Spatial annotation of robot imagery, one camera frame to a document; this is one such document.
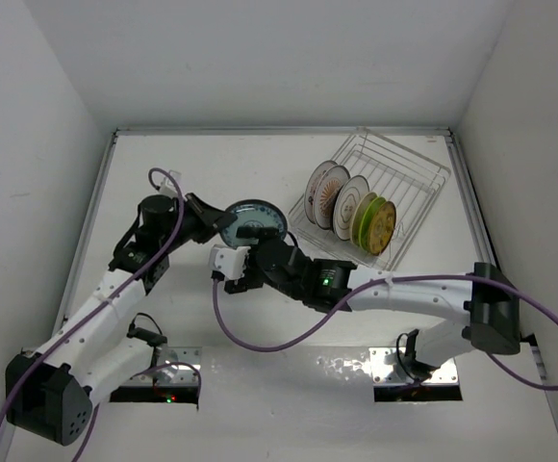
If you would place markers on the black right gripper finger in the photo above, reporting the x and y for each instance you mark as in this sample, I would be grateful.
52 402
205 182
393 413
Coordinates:
251 233
242 285

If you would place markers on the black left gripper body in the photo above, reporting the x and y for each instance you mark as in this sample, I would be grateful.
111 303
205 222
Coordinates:
191 218

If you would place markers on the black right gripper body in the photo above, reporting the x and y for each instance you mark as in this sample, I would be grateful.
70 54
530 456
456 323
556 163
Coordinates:
254 269

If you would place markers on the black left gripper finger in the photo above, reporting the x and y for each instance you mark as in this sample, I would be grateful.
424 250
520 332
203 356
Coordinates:
201 233
200 216

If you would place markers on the blue patterned plate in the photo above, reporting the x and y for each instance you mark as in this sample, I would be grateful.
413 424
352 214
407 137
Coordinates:
253 212

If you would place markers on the white plate red green text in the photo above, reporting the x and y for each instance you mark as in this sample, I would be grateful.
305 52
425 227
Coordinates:
312 185

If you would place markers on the white plate orange sunburst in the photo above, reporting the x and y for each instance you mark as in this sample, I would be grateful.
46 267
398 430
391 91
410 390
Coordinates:
326 195

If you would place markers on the cream beige plate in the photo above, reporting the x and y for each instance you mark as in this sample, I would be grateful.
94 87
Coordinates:
358 215

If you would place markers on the white plate black rings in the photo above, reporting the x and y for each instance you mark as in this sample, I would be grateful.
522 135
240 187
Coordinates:
348 207

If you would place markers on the yellow patterned plate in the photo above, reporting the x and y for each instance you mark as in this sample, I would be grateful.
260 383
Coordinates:
381 228

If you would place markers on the lime green plate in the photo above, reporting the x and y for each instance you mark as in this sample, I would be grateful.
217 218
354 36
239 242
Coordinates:
370 211

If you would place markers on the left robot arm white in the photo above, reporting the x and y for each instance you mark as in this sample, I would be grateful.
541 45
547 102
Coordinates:
52 392

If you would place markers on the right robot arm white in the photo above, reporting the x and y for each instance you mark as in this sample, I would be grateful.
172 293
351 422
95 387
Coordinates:
478 310

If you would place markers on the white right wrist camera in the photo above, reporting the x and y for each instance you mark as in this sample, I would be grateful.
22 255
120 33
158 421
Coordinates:
229 261

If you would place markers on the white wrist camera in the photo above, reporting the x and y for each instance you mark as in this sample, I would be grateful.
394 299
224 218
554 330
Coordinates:
167 184
229 261

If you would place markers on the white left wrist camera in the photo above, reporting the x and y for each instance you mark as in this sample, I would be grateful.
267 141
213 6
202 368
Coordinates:
167 184

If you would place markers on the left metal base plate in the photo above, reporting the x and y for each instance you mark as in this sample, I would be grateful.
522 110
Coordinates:
178 365

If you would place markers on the metal base plate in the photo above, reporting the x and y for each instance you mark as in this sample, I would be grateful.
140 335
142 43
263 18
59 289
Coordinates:
178 365
387 369

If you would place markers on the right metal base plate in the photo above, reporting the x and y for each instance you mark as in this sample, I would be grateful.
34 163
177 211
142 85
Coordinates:
387 369

